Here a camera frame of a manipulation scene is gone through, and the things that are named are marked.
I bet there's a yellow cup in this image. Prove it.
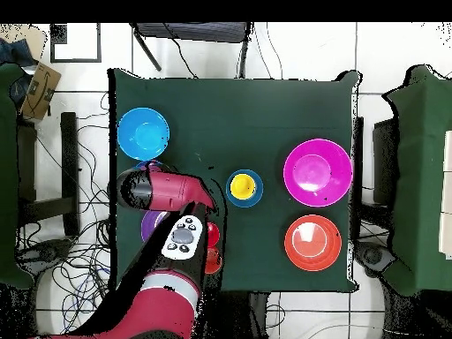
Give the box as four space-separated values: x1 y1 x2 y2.
230 173 257 200

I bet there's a small light blue bowl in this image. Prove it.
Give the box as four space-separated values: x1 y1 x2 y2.
225 169 265 208

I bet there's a small dark blue bowl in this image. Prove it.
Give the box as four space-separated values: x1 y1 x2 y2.
135 159 166 171

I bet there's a red cup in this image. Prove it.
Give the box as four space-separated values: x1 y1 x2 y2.
206 221 221 248

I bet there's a dark green table cloth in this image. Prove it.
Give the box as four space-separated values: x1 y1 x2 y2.
107 67 362 294

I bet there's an orange cup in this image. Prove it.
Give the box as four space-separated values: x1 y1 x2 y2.
204 246 224 275

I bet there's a purple bowl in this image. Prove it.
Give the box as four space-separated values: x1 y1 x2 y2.
140 210 171 244

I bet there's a large pink bowl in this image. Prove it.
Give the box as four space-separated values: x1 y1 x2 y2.
282 138 354 208

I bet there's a large light blue bowl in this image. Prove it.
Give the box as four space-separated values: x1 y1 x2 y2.
117 107 171 162

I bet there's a large orange bowl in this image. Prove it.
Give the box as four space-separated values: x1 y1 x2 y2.
283 214 343 273

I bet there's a black metal stand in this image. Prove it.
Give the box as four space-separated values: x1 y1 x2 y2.
129 22 252 79

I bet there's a black box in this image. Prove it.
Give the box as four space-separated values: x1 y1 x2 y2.
372 117 400 207

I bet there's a green cloth covered table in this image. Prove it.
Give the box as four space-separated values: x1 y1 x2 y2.
0 62 36 291
381 64 452 297

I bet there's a brown cardboard box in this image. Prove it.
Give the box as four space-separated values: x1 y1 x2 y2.
19 62 63 122

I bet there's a blue fabric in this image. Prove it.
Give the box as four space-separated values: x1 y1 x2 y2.
0 37 38 68

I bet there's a black cable tangle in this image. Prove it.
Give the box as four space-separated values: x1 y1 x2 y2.
17 91 116 336

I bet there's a black bench frame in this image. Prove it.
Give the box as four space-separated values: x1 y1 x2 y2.
17 111 81 238

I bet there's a black square frame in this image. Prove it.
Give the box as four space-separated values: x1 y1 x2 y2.
49 23 102 64

